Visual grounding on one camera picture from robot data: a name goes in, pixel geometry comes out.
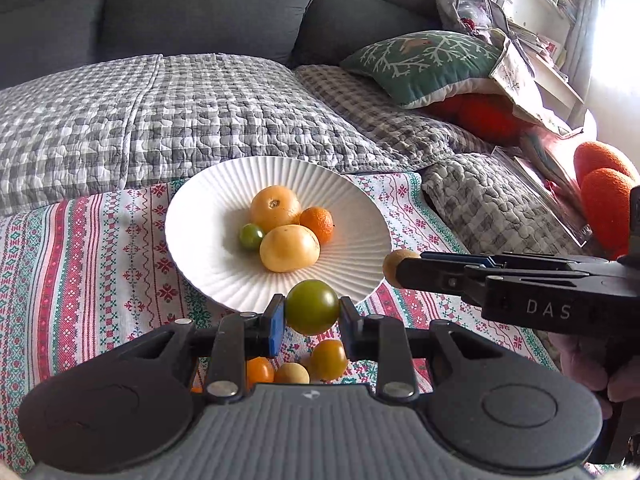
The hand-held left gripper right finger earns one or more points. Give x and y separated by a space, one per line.
348 330

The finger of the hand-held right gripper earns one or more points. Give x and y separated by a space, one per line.
525 261
440 280

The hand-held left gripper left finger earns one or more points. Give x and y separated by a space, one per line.
275 332

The yellow-orange cherry tomato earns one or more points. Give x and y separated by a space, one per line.
330 359

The green tomato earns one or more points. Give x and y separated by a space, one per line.
251 236
312 307

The tan longan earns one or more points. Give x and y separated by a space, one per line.
392 265
291 374

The pale yellow round fruit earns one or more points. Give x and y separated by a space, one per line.
289 248

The white ribbed plate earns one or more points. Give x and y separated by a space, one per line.
215 240

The small mandarin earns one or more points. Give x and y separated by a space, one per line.
320 222

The large orange-yellow round fruit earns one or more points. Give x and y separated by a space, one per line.
272 207

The person's right hand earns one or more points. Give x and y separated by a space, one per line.
582 365

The grey checked quilted throw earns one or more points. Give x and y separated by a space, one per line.
490 200

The pile of magazines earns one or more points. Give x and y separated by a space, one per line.
550 170

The fine-check grey quilt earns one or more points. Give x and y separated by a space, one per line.
380 115

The printed paper sheet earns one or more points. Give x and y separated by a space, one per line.
520 80

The red green patterned tablecloth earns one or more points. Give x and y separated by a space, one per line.
75 285

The green pillow white branch print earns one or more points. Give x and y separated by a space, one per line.
425 60

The grey curtain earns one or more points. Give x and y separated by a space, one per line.
587 20

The large grey checked quilt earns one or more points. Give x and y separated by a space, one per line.
125 120

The grey printed bag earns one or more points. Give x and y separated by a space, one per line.
465 5

